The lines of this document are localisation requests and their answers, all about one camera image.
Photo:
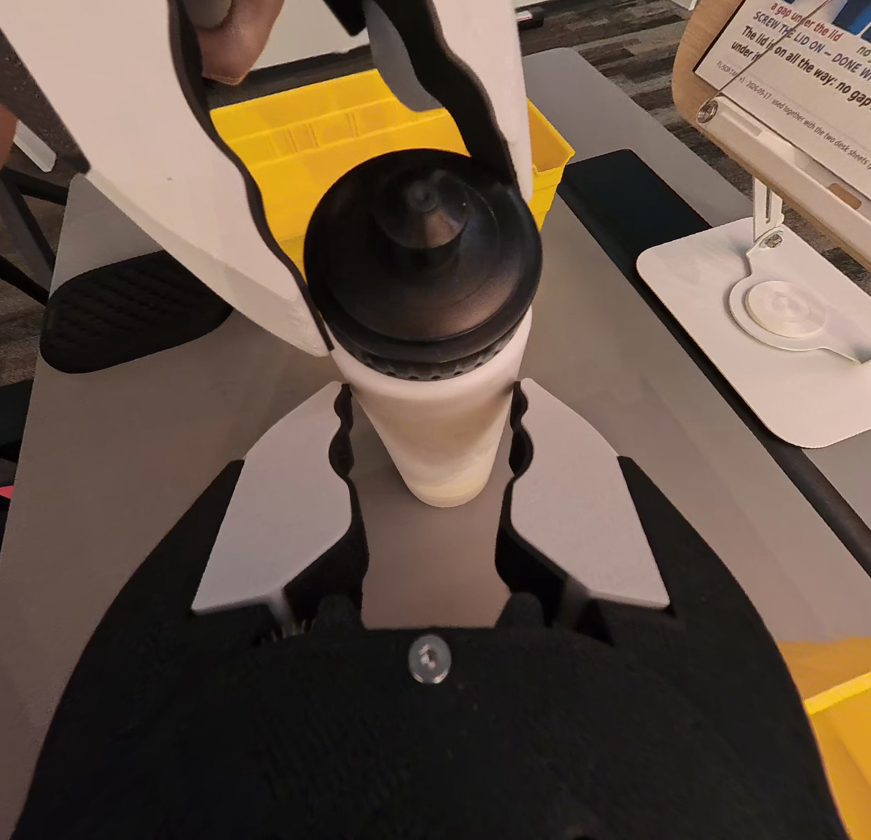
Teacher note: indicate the black textured pad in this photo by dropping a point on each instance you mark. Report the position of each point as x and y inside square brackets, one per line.
[123, 316]

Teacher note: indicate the white plastic bottle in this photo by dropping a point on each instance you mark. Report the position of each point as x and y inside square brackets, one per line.
[436, 432]

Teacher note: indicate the black bottle lid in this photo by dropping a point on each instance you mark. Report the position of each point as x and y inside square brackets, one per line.
[422, 282]

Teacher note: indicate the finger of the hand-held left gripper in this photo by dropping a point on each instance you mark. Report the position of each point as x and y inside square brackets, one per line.
[123, 119]
[487, 51]

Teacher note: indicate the yellow plastic bin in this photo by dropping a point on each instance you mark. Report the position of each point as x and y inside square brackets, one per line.
[844, 759]
[313, 133]

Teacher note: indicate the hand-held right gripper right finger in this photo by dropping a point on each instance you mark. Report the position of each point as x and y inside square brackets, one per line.
[585, 514]

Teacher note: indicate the person's left hand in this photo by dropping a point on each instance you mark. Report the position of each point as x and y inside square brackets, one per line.
[252, 31]

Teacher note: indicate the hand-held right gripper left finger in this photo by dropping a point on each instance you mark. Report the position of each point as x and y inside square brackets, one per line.
[279, 514]

